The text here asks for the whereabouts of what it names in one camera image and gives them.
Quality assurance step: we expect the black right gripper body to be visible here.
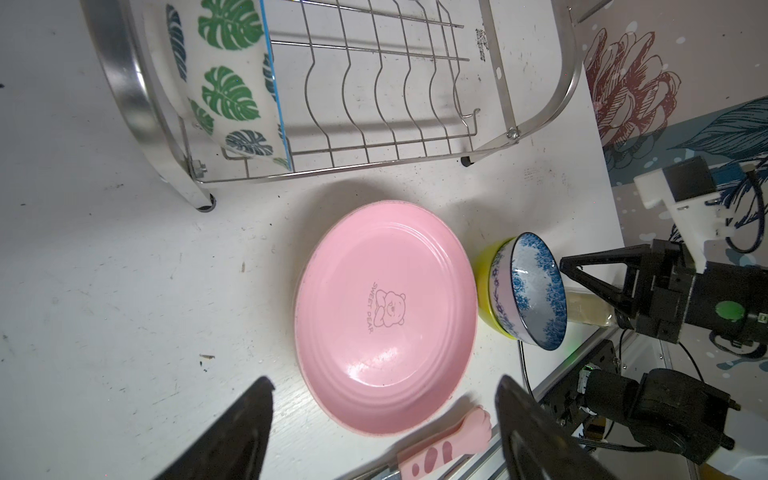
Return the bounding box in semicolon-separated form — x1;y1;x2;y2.
623;240;696;343

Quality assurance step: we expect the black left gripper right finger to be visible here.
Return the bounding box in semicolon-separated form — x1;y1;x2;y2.
495;375;614;480

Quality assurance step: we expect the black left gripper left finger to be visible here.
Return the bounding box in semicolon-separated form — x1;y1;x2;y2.
158;376;274;479

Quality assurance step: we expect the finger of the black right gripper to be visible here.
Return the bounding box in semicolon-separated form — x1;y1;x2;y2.
559;244;651;282
566;269;638;318

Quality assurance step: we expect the blue white floral bowl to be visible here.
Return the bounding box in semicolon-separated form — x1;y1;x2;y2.
488;232;567;351

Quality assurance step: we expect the lime green bowl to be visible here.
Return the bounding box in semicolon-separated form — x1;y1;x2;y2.
471;239;517;340

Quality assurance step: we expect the pink plate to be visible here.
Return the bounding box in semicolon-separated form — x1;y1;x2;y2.
294;200;478;436

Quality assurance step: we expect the green leaf pattern bowl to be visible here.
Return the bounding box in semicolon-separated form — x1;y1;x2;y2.
142;0;293;171

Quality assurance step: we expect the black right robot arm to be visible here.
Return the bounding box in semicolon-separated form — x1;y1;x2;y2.
560;240;767;358

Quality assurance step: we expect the silver two-tier dish rack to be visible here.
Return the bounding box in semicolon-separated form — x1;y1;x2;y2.
81;1;600;212

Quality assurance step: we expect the small black lid jar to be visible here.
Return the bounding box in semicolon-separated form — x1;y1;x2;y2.
566;289;618;328

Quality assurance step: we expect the pink cat paw spatula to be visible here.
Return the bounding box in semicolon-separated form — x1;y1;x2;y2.
353;405;494;480

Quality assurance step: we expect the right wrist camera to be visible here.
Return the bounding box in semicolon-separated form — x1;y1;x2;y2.
634;157;735;274

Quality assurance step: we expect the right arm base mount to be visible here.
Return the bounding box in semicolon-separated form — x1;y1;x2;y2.
537;338;740;464

